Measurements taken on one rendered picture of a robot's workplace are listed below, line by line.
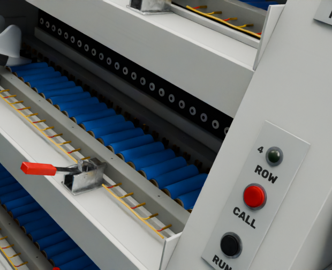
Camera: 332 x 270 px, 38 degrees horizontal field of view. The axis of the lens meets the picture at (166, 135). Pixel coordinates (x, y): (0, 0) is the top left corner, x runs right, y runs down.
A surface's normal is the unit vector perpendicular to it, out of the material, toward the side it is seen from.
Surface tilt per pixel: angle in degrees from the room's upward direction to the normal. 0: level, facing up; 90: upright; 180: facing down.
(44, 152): 18
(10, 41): 90
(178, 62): 107
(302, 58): 90
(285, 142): 90
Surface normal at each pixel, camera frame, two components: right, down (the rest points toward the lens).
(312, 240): 0.66, 0.44
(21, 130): 0.16, -0.87
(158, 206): -0.73, 0.20
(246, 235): -0.65, -0.07
